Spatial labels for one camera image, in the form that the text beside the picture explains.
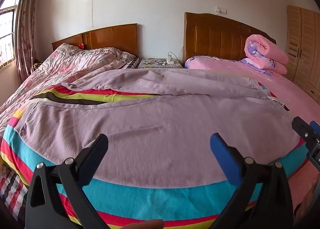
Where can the wooden headboard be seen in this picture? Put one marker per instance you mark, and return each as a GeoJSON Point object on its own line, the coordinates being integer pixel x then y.
{"type": "Point", "coordinates": [123, 37]}
{"type": "Point", "coordinates": [216, 36]}

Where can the left wooden headboard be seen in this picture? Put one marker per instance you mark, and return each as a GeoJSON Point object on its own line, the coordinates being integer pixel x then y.
{"type": "Point", "coordinates": [123, 37]}

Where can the plaid mattress cover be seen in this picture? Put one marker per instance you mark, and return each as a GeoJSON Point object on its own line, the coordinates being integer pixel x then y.
{"type": "Point", "coordinates": [13, 194]}

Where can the white power strip charger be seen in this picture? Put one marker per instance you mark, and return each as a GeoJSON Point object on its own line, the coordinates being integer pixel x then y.
{"type": "Point", "coordinates": [170, 60]}

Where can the person's left hand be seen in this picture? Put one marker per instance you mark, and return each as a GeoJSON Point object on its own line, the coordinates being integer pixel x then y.
{"type": "Point", "coordinates": [150, 224]}

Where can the white wall socket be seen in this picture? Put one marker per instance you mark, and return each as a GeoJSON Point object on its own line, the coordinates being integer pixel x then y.
{"type": "Point", "coordinates": [220, 10]}

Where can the pink floral curtain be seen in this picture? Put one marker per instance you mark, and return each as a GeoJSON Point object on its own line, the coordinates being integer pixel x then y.
{"type": "Point", "coordinates": [24, 51]}

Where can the right wooden headboard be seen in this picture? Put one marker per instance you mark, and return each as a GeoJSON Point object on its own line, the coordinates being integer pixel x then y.
{"type": "Point", "coordinates": [216, 36]}

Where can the pink purple pillow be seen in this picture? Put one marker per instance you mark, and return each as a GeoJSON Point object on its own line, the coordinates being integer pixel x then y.
{"type": "Point", "coordinates": [199, 63]}

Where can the window with metal bars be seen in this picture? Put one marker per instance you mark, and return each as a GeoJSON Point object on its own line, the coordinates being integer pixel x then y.
{"type": "Point", "coordinates": [7, 28]}

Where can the plaid pillow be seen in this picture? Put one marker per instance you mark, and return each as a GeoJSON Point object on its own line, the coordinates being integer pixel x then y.
{"type": "Point", "coordinates": [132, 64]}

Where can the floral pink quilt left bed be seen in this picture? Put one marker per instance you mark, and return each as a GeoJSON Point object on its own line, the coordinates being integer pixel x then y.
{"type": "Point", "coordinates": [66, 63]}

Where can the pink bed sheet right bed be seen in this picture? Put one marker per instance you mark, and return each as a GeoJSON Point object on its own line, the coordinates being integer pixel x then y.
{"type": "Point", "coordinates": [299, 103]}

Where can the rolled pink floral quilt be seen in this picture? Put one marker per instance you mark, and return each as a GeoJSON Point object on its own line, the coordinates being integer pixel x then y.
{"type": "Point", "coordinates": [263, 54]}

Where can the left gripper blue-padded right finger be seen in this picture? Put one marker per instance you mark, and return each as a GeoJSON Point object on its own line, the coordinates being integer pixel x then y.
{"type": "Point", "coordinates": [262, 198]}

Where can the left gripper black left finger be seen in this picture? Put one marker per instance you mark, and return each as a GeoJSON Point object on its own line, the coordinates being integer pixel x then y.
{"type": "Point", "coordinates": [44, 207]}

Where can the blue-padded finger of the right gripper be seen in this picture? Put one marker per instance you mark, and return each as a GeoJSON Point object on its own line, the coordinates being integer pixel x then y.
{"type": "Point", "coordinates": [315, 127]}

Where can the rainbow striped bed sheet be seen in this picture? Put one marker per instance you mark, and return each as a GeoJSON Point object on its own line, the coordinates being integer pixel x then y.
{"type": "Point", "coordinates": [119, 205]}

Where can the lilac fleece pants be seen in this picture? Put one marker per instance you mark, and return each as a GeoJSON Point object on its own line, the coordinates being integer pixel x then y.
{"type": "Point", "coordinates": [162, 140]}

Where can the beige louvered wardrobe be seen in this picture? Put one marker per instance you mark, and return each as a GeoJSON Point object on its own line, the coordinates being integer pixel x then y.
{"type": "Point", "coordinates": [303, 49]}

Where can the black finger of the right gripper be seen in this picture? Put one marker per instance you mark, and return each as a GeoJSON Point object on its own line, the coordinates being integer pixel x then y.
{"type": "Point", "coordinates": [305, 131]}

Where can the nightstand with floral cover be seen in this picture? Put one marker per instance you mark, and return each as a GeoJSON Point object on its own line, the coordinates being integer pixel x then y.
{"type": "Point", "coordinates": [151, 63]}

